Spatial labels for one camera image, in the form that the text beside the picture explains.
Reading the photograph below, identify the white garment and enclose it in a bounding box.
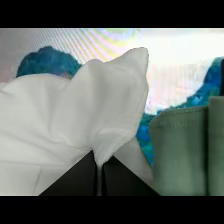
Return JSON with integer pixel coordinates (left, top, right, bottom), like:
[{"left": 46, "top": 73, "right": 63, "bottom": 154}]
[{"left": 0, "top": 47, "right": 155, "bottom": 197}]

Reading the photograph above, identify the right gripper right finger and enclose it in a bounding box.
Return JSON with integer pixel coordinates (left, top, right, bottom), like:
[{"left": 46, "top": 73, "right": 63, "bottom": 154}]
[{"left": 101, "top": 155, "right": 160, "bottom": 197}]

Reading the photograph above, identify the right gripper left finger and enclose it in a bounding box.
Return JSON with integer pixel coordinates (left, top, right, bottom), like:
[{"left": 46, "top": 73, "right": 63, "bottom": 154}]
[{"left": 39, "top": 149, "right": 99, "bottom": 197}]

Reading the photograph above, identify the green garment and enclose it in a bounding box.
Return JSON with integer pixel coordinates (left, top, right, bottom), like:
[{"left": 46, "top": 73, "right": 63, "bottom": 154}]
[{"left": 148, "top": 96, "right": 224, "bottom": 197}]

